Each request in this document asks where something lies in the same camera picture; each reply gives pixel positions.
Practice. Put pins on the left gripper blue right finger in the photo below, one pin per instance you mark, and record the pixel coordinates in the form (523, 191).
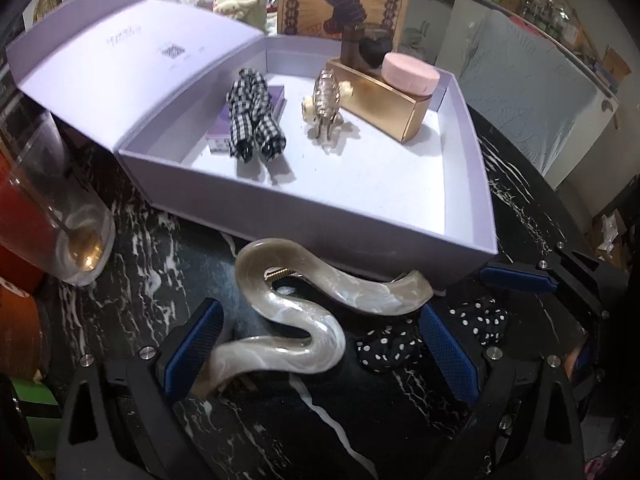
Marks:
(456, 367)

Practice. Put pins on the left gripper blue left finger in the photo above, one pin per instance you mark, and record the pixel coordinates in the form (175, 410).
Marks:
(187, 347)

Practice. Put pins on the black polka dot scrunchie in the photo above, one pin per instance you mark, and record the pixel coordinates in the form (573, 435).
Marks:
(477, 322)

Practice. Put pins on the pearl white hair claw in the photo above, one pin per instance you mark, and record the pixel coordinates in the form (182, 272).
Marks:
(325, 344)

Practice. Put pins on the black white gingham scrunchie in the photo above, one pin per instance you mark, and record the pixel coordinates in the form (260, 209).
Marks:
(252, 123)

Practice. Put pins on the gold animal hair clip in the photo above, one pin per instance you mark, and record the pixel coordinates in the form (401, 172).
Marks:
(321, 111)

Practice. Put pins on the pink round compact case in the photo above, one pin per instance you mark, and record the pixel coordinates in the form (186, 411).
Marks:
(409, 75)

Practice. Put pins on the dark brown small jar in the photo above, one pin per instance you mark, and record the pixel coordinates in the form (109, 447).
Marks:
(365, 45)

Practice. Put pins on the gold spoon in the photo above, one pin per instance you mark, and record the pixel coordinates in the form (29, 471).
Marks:
(76, 249)

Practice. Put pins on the red plastic bottle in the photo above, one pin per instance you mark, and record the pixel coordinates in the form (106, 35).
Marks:
(27, 238)

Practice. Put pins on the clear drinking glass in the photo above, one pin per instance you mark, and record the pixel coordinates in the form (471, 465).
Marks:
(43, 170)

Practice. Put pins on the white covered chair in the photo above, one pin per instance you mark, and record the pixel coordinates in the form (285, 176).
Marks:
(534, 91)

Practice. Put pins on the lavender gift box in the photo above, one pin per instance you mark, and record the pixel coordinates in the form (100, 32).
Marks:
(383, 194)

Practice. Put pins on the gold rectangular box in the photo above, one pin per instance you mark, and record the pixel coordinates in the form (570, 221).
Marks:
(395, 113)

